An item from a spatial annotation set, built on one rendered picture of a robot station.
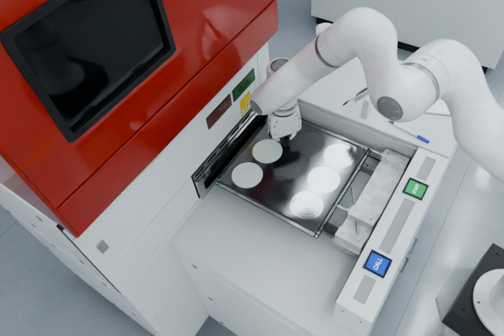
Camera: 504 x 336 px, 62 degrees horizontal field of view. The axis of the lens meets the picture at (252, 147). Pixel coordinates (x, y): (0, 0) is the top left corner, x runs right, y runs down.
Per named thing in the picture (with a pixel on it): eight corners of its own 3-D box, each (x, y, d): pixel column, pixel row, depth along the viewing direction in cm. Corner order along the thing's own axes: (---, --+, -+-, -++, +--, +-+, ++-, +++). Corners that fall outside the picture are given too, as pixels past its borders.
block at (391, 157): (380, 160, 136) (381, 154, 134) (384, 153, 137) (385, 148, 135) (404, 171, 133) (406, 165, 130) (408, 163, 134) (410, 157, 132)
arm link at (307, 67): (315, 91, 92) (259, 124, 119) (357, 52, 98) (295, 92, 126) (289, 58, 91) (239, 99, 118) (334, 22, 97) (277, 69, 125)
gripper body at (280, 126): (271, 118, 123) (274, 142, 132) (304, 108, 125) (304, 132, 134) (262, 102, 128) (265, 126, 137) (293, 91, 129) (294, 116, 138)
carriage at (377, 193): (331, 246, 122) (332, 241, 120) (382, 158, 140) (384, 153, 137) (358, 259, 119) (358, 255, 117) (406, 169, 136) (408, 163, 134)
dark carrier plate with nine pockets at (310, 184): (219, 181, 135) (219, 180, 134) (276, 112, 151) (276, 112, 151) (315, 232, 121) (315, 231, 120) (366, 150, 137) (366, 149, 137)
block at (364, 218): (346, 217, 124) (347, 212, 122) (351, 209, 126) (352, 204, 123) (372, 230, 121) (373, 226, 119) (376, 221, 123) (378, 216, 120)
